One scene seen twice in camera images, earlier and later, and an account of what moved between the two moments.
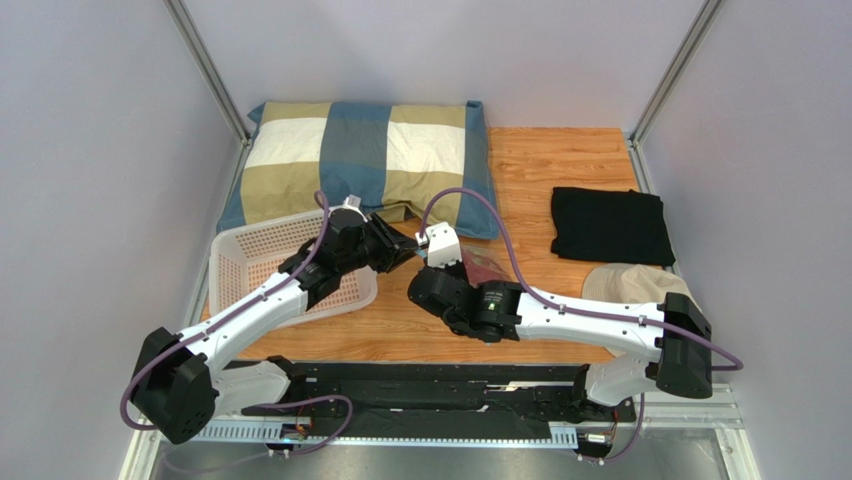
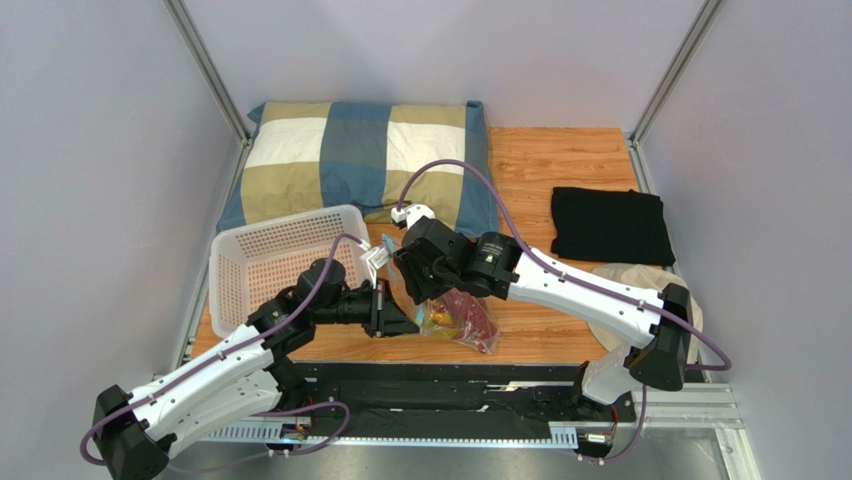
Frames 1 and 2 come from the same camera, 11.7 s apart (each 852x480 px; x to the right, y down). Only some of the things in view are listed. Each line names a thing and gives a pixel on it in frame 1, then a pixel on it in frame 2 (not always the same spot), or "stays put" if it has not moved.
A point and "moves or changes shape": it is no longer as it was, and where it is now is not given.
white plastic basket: (242, 254) stays put
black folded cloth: (624, 226) stays put
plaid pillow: (430, 159) stays put
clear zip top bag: (487, 260) moves or changes shape
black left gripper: (401, 248) -> (396, 321)
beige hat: (633, 283) stays put
